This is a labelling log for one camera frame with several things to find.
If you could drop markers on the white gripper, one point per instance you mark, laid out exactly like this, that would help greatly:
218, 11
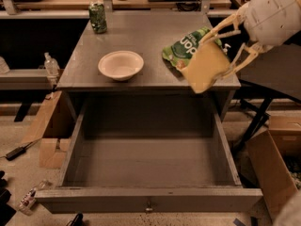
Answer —
272, 19

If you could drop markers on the green and yellow sponge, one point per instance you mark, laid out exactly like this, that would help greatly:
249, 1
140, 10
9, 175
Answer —
206, 64

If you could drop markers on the open grey top drawer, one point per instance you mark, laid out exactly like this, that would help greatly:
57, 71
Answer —
148, 153

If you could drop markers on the small white pump bottle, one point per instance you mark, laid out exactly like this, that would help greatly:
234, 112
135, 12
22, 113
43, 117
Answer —
226, 48

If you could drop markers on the black folding chair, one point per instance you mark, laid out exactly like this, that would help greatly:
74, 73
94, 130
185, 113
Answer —
276, 74

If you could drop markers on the green chip bag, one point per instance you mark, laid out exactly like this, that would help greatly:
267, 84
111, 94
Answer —
179, 53

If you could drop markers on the grey wooden cabinet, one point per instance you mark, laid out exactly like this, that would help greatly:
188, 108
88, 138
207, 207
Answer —
143, 32

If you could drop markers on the cardboard box at right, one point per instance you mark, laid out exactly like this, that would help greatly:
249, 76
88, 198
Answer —
267, 151

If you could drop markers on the white bowl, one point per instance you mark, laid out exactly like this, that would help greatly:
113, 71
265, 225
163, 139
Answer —
120, 65

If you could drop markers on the green soda can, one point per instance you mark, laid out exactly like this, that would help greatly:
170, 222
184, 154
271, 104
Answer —
97, 17

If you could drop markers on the clear plastic bottle on bench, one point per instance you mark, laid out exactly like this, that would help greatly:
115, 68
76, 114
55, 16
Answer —
51, 65

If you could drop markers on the wooden block on floor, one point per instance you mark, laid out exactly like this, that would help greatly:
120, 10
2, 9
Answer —
53, 152

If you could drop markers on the black power adapter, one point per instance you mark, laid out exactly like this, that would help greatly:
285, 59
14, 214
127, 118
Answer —
15, 153

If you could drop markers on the plastic bottle on floor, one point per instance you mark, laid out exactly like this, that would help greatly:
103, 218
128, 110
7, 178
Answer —
29, 199

